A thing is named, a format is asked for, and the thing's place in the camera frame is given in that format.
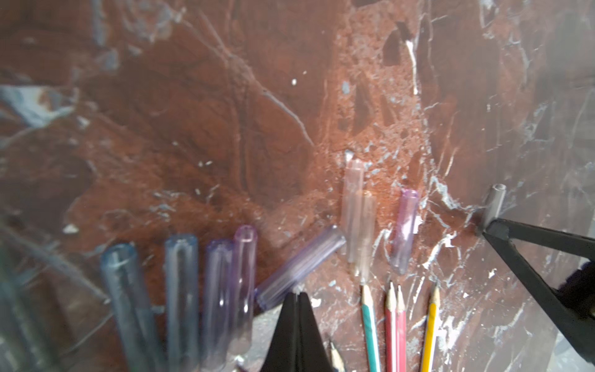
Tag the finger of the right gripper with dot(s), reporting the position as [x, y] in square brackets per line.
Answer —
[571, 306]

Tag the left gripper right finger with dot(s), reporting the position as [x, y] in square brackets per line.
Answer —
[312, 355]

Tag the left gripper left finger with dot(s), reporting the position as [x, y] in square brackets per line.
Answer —
[282, 353]

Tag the navy pencil purple cap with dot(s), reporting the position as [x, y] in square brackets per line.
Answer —
[336, 359]

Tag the green pencil pink cap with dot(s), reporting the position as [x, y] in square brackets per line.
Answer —
[370, 330]

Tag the red pencil brown cap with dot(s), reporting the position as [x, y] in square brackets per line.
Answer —
[390, 328]

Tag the violet pencil cap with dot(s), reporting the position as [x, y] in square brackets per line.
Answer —
[243, 282]

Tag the yellow pencil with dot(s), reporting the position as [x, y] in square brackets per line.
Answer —
[432, 324]

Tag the lilac pencil cap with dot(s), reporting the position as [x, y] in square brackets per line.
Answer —
[272, 291]

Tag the brownish clear pencil cap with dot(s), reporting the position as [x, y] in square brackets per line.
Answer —
[365, 243]

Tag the blue tinted pencil cap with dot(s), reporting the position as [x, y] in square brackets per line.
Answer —
[181, 274]

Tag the grey clear pencil cap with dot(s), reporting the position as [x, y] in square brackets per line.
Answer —
[493, 204]

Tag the magenta pencil cap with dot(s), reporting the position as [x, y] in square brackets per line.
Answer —
[404, 231]

